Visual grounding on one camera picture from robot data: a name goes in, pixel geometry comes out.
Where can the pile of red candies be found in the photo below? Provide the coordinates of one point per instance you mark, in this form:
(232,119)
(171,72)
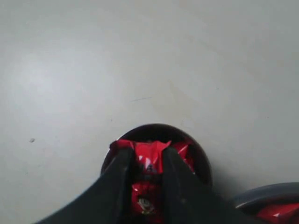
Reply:
(273,213)

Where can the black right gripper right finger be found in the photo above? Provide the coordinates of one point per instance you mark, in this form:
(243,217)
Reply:
(188,201)

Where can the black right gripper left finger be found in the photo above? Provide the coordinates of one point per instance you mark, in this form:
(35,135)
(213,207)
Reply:
(107,201)

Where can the red candies in cup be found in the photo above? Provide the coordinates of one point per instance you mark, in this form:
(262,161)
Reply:
(147,204)

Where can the stainless steel bowl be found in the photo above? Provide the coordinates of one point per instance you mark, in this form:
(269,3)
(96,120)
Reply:
(274,193)

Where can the stainless steel cup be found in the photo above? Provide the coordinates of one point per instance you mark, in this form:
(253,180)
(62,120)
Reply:
(194,155)

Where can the red candy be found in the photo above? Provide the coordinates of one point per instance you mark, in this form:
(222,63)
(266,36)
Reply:
(148,155)

